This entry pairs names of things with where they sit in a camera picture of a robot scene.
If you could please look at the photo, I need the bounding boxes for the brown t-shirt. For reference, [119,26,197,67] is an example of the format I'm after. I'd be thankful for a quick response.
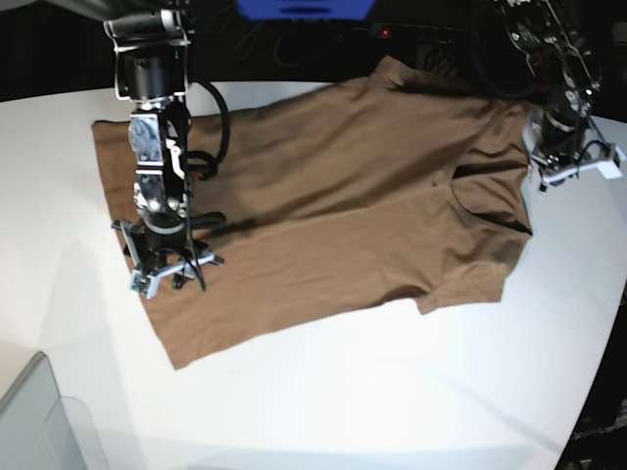
[90,54,535,371]

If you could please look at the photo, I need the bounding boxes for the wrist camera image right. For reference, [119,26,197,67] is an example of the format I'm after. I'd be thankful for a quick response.
[597,144,626,180]

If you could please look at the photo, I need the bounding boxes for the black power strip red light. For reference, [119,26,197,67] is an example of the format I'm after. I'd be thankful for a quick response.
[367,22,470,45]

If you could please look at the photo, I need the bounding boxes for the translucent plastic bin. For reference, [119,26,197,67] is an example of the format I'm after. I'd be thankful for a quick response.
[1,352,110,469]

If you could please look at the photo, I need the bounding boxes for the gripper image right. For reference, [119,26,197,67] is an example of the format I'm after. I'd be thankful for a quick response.
[522,110,626,194]

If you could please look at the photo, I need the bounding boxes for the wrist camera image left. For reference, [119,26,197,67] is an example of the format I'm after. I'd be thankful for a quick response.
[129,271,160,300]

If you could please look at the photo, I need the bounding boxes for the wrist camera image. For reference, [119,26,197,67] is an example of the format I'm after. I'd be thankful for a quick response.
[129,271,160,300]
[597,144,626,180]

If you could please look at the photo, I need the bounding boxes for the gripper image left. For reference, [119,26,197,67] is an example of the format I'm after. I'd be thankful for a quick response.
[112,214,225,291]

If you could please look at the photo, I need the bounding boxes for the blue box at top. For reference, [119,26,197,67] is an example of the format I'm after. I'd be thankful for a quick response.
[236,0,375,21]

